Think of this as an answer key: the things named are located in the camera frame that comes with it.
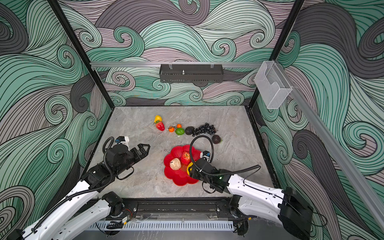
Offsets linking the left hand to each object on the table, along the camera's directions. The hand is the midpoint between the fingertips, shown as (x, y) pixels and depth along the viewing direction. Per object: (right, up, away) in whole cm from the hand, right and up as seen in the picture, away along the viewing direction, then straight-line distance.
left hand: (146, 147), depth 75 cm
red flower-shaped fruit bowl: (+17, -19, +10) cm, 27 cm away
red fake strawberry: (+1, +10, +29) cm, 31 cm away
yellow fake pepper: (-1, +15, +33) cm, 36 cm away
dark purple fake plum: (+40, +2, +20) cm, 44 cm away
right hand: (+23, -14, +5) cm, 27 cm away
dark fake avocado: (+22, +7, +26) cm, 35 cm away
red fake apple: (+20, -8, +11) cm, 24 cm away
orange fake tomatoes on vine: (+10, +8, +29) cm, 32 cm away
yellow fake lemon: (+22, -12, +7) cm, 26 cm away
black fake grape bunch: (+34, +8, +27) cm, 44 cm away
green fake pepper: (+16, +6, +26) cm, 31 cm away
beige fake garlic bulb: (+14, -10, +7) cm, 19 cm away
